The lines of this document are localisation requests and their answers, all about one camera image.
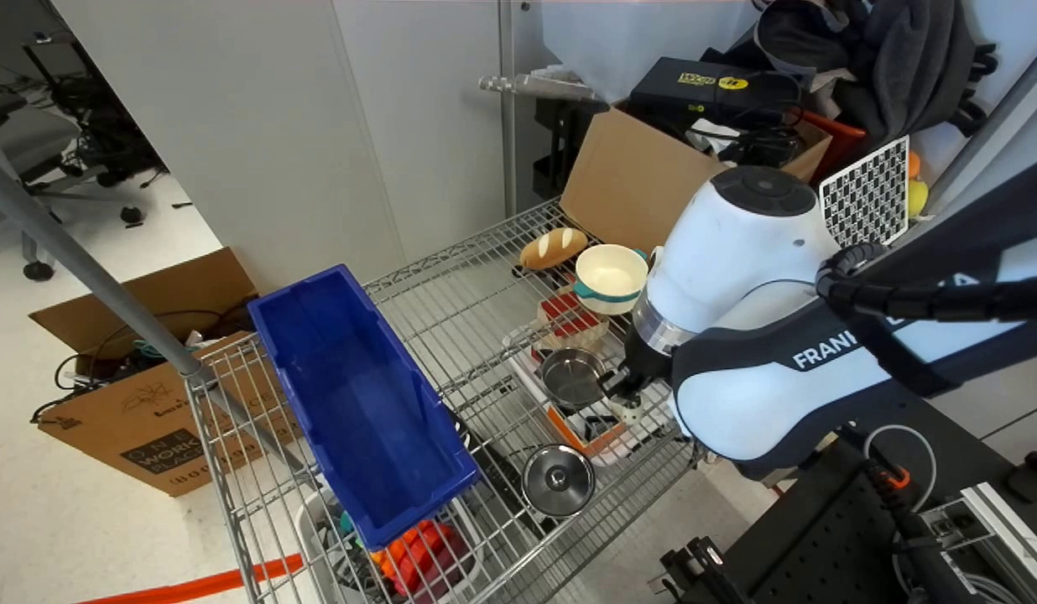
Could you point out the bread loaf toy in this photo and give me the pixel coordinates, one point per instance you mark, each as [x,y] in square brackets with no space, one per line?
[552,250]

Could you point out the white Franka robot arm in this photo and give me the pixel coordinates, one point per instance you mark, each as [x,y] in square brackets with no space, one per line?
[769,334]

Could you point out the orange red object in basket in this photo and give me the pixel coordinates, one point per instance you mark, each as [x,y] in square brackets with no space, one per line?
[420,558]

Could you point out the cream bowl with teal band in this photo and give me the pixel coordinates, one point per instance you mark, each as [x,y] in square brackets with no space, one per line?
[607,280]

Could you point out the red and white toy box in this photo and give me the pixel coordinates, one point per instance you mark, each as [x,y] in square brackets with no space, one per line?
[568,325]

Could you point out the black office chair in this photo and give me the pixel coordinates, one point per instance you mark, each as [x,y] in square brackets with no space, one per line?
[68,124]

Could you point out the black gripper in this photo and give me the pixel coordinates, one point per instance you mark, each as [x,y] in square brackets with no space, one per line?
[638,366]

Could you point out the orange tape strip on floor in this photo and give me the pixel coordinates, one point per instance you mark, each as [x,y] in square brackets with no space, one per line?
[205,586]

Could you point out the cardboard box on floor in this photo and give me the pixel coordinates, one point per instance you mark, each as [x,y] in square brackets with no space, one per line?
[129,407]

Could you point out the black box with yellow logo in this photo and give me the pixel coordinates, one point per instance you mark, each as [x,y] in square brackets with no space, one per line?
[716,86]

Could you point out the large open cardboard box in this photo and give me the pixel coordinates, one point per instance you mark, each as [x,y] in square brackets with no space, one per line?
[638,190]

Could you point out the blue plastic bin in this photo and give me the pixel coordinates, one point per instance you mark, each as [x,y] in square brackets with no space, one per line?
[378,427]

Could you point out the grey metal pole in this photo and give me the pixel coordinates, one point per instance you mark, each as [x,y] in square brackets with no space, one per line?
[31,219]

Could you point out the white tray with orange edge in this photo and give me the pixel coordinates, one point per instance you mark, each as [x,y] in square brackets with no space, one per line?
[605,430]

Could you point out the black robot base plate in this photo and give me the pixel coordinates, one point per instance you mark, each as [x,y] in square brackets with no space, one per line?
[910,519]

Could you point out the small metal pot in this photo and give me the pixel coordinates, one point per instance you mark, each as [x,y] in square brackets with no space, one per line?
[571,380]

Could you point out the wire shelf rack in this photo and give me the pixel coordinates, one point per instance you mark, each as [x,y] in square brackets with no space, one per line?
[466,317]

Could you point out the round metal pot lid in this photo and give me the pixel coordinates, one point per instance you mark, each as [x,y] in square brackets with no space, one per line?
[558,480]

